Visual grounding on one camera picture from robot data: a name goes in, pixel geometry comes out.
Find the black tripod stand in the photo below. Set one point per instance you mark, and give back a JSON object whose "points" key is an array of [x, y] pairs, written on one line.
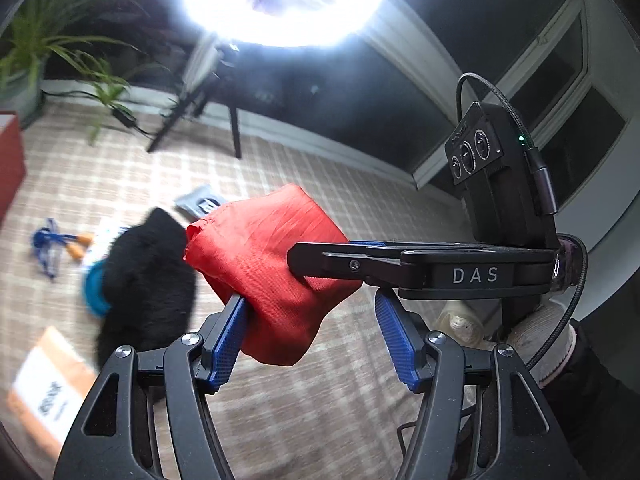
{"points": [[208, 78]]}

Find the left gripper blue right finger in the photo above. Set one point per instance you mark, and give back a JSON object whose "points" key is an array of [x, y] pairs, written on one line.
{"points": [[481, 410]]}

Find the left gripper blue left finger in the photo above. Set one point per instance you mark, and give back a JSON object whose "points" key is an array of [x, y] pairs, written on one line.
{"points": [[113, 435]]}

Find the grey wet wipe sachet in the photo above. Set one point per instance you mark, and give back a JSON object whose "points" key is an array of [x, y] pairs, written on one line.
{"points": [[199, 203]]}

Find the black knit glove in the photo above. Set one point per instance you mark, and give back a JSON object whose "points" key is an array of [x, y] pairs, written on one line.
{"points": [[149, 287]]}

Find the red cardboard box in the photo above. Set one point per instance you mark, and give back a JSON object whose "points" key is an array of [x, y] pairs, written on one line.
{"points": [[12, 161]]}

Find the red fabric pouch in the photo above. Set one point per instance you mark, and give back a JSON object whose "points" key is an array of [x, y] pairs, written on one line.
{"points": [[242, 248]]}

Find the large potted green plant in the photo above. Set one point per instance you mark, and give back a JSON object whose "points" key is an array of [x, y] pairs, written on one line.
{"points": [[37, 32]]}

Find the black inline cable switch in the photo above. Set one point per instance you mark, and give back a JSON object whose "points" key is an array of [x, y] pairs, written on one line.
{"points": [[124, 116]]}

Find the orange tissue pack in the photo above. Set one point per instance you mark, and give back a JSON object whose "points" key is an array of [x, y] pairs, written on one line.
{"points": [[49, 389]]}

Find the small green plant shoot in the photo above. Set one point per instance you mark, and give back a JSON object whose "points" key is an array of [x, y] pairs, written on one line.
{"points": [[107, 89]]}

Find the white gloved right hand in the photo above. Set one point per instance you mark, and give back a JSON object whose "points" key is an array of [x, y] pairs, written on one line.
{"points": [[459, 321]]}

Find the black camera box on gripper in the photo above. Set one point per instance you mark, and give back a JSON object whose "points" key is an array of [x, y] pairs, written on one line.
{"points": [[506, 191]]}

